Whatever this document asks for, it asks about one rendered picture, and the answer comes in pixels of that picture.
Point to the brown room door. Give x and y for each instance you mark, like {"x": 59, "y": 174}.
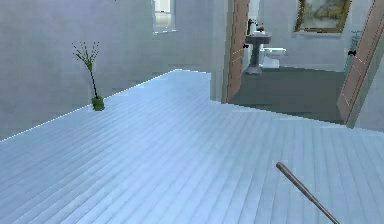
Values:
{"x": 361, "y": 63}
{"x": 237, "y": 50}

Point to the green potted house plant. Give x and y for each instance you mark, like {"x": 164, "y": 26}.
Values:
{"x": 97, "y": 101}

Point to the white toilet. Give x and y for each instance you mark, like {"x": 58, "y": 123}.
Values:
{"x": 272, "y": 55}

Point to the white framed window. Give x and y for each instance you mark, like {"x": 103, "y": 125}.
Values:
{"x": 163, "y": 15}

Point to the black sink faucet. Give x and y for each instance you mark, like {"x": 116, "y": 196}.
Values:
{"x": 250, "y": 25}

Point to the grey baseball bat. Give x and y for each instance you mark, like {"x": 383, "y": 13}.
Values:
{"x": 305, "y": 190}

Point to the gold framed landscape picture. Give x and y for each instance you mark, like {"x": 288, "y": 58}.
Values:
{"x": 322, "y": 15}

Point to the grey pedestal sink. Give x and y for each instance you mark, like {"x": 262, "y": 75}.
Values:
{"x": 256, "y": 43}

